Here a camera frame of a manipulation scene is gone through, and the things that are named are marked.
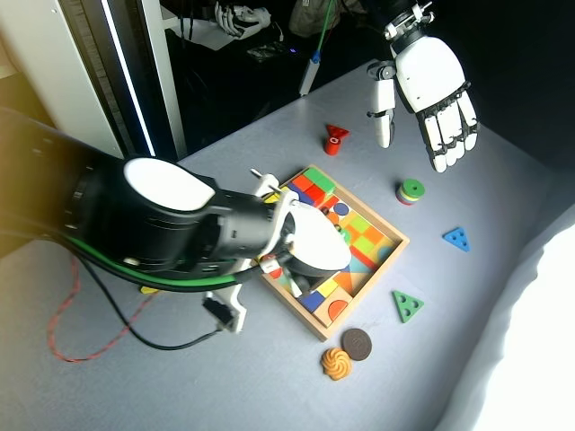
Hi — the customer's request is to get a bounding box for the blue triangle with holes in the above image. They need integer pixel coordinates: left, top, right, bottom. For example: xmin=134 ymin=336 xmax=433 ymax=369
xmin=442 ymin=226 xmax=472 ymax=252

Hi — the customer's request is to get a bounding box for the orange swirl cookie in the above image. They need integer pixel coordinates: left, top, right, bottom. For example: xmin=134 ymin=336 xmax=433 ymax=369
xmin=320 ymin=347 xmax=352 ymax=382

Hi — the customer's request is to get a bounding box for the white column with black strip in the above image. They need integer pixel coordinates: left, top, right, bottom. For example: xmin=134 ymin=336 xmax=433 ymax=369
xmin=0 ymin=0 xmax=188 ymax=163

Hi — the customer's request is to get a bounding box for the red braided cable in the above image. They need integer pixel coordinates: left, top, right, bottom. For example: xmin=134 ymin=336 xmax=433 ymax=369
xmin=47 ymin=255 xmax=158 ymax=364

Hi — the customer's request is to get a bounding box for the white adapter with blue plug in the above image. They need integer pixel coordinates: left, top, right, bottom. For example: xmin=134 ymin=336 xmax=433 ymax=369
xmin=298 ymin=51 xmax=323 ymax=97

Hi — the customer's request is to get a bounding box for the colourful ring stack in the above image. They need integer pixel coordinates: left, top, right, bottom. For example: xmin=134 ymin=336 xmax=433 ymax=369
xmin=395 ymin=178 xmax=426 ymax=207

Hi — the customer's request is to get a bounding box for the brown fabric bundle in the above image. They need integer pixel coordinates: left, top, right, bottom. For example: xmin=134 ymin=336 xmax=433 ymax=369
xmin=288 ymin=0 xmax=374 ymax=40

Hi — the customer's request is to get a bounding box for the black cable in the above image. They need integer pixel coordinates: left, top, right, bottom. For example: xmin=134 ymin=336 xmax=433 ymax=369
xmin=66 ymin=251 xmax=226 ymax=351

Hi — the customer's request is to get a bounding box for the blue cube block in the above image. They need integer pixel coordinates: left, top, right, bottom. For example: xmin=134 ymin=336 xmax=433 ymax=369
xmin=298 ymin=291 xmax=327 ymax=315

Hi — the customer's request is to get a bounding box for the yellow cube block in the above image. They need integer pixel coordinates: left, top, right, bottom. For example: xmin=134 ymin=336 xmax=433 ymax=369
xmin=316 ymin=278 xmax=341 ymax=298

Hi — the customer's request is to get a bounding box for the wooden tray with colour pattern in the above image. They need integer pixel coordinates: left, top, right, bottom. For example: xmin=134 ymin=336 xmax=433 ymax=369
xmin=258 ymin=164 xmax=411 ymax=343

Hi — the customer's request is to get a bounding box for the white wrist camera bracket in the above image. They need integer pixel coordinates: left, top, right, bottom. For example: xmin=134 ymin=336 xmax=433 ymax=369
xmin=200 ymin=286 xmax=247 ymax=336

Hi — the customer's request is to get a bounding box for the spare white robot hand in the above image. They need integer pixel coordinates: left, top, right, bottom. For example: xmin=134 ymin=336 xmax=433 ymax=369
xmin=214 ymin=1 xmax=273 ymax=40

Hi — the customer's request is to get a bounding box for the green triangle with holes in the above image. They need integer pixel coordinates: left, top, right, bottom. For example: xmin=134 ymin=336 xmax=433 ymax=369
xmin=391 ymin=290 xmax=426 ymax=324

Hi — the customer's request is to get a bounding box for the white paper sheet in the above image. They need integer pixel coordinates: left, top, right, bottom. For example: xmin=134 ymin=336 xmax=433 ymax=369
xmin=179 ymin=17 xmax=239 ymax=53

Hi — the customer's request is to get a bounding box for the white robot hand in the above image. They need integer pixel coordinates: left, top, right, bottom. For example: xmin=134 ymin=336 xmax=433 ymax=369
xmin=367 ymin=35 xmax=482 ymax=174
xmin=281 ymin=208 xmax=354 ymax=298

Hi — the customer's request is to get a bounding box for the black device with small light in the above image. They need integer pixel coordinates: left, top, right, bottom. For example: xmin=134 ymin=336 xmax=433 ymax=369
xmin=245 ymin=40 xmax=298 ymax=62

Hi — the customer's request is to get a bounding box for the dark round chocolate cookie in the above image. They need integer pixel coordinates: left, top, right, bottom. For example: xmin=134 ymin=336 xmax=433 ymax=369
xmin=340 ymin=328 xmax=373 ymax=363

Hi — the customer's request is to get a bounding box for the green cable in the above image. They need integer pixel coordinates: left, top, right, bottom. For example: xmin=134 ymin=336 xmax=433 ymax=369
xmin=314 ymin=0 xmax=337 ymax=57

